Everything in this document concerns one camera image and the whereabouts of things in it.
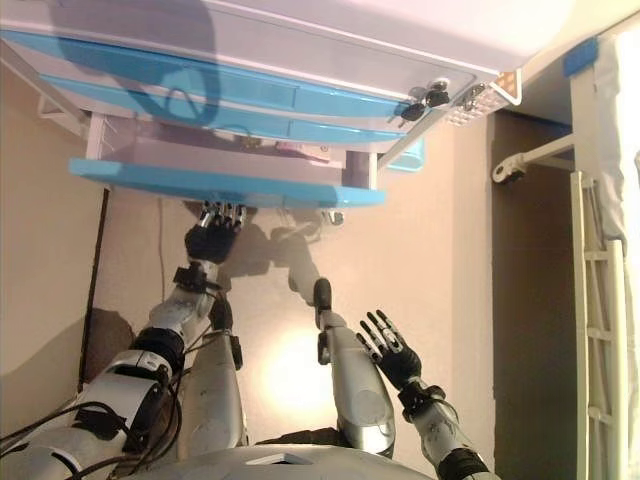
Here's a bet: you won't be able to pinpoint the pink medicine box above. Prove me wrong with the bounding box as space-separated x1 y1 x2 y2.
274 141 334 164

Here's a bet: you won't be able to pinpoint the robot right hand black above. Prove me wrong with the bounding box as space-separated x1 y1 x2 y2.
356 309 423 392

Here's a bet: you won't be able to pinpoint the light blue waste bin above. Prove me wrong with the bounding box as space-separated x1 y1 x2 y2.
387 137 426 174

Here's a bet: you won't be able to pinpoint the white hospital bed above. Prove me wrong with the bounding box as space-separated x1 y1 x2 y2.
489 27 640 436

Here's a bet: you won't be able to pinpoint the grey robot torso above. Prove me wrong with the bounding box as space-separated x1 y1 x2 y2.
179 439 441 480

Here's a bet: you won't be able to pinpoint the white bed blanket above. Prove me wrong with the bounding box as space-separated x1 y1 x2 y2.
597 27 640 241

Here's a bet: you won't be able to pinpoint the white mesh basket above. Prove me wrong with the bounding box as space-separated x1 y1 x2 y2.
447 68 524 126

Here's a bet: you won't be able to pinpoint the robot left hand black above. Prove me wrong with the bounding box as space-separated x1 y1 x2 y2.
184 199 247 264

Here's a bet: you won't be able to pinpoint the white medical cart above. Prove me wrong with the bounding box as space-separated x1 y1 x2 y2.
0 0 640 226

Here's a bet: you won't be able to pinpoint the blue bed corner bumper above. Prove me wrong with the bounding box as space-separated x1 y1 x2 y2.
562 37 600 79

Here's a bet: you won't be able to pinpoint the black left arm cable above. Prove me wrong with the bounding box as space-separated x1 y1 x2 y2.
0 294 239 474

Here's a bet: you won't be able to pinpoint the black cart keys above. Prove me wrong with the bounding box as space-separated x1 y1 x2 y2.
394 77 451 124

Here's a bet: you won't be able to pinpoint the robot right leg silver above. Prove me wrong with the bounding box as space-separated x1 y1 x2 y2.
312 278 397 450

